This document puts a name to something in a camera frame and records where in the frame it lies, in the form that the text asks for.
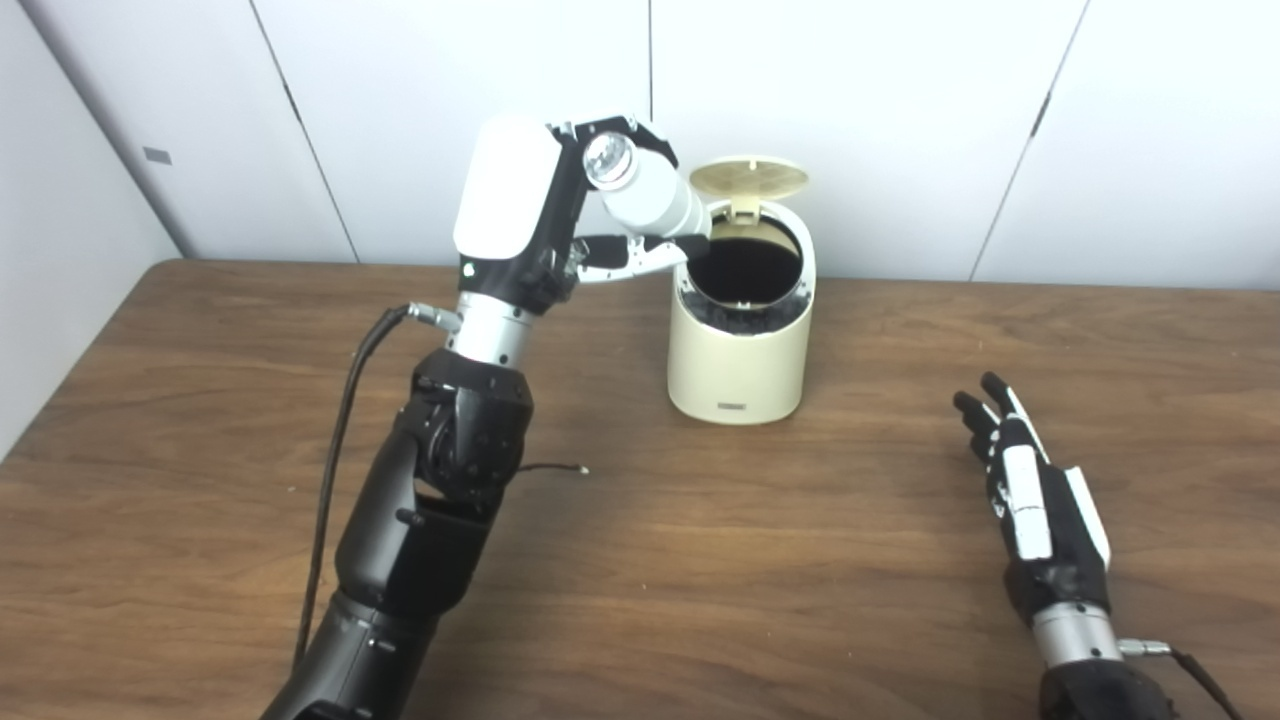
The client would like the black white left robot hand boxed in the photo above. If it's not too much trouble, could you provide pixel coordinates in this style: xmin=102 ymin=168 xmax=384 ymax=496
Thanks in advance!
xmin=452 ymin=113 xmax=711 ymax=316

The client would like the round cream bin lid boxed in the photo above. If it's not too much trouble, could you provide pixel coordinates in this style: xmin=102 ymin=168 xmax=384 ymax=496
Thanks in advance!
xmin=689 ymin=155 xmax=810 ymax=216

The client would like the small white plastic bottle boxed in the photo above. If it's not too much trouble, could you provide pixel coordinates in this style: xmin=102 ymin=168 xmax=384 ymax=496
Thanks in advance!
xmin=583 ymin=132 xmax=713 ymax=239

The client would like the cream-colored desktop trash bin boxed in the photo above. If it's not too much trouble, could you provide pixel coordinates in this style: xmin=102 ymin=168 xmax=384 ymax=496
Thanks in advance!
xmin=667 ymin=198 xmax=817 ymax=426

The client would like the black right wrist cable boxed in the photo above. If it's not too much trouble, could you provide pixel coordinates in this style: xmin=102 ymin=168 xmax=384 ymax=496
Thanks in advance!
xmin=1118 ymin=638 xmax=1246 ymax=720

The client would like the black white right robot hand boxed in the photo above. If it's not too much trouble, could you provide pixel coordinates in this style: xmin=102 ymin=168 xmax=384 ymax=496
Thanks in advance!
xmin=953 ymin=372 xmax=1113 ymax=629

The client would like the black bin liner bag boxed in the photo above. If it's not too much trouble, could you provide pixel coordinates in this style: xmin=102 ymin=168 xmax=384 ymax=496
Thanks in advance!
xmin=678 ymin=215 xmax=811 ymax=336

